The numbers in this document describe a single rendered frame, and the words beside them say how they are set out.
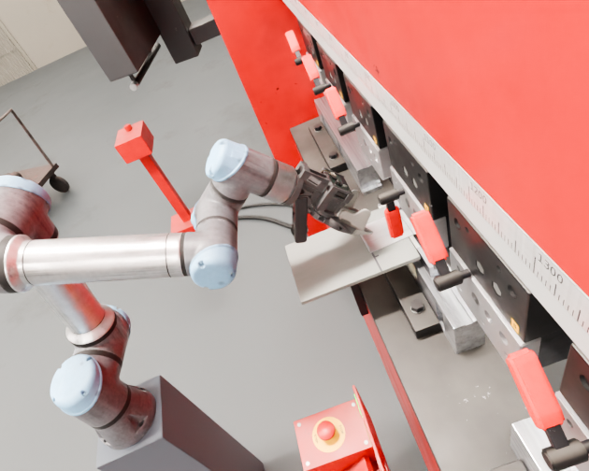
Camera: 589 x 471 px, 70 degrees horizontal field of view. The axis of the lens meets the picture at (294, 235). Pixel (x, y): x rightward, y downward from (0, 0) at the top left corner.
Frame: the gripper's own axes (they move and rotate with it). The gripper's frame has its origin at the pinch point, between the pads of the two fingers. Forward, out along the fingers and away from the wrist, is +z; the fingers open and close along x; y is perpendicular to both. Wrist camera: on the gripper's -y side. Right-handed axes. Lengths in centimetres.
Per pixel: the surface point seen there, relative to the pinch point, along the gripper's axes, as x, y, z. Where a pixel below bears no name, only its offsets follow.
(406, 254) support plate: -8.4, 1.5, 7.6
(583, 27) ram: -48, 38, -36
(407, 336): -18.8, -11.2, 13.2
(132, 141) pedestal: 154, -82, -35
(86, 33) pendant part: 100, -21, -66
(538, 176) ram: -46, 32, -28
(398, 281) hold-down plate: -6.9, -6.6, 13.2
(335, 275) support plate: -6.6, -10.2, -2.3
